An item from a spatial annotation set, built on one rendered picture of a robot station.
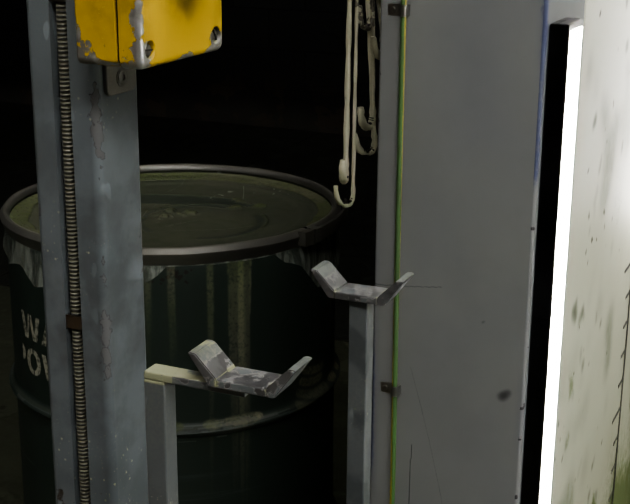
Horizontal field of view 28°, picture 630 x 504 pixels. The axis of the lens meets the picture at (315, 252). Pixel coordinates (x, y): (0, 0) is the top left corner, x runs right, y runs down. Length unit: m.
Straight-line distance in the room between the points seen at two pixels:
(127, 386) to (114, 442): 0.04
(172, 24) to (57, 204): 0.17
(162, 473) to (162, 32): 0.31
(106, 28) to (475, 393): 0.71
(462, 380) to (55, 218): 0.60
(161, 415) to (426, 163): 0.58
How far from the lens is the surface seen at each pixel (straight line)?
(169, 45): 0.89
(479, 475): 1.46
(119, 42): 0.87
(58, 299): 0.99
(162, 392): 0.87
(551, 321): 1.38
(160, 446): 0.89
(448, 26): 1.33
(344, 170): 1.40
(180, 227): 2.06
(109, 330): 0.97
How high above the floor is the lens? 1.42
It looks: 17 degrees down
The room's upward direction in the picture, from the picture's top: straight up
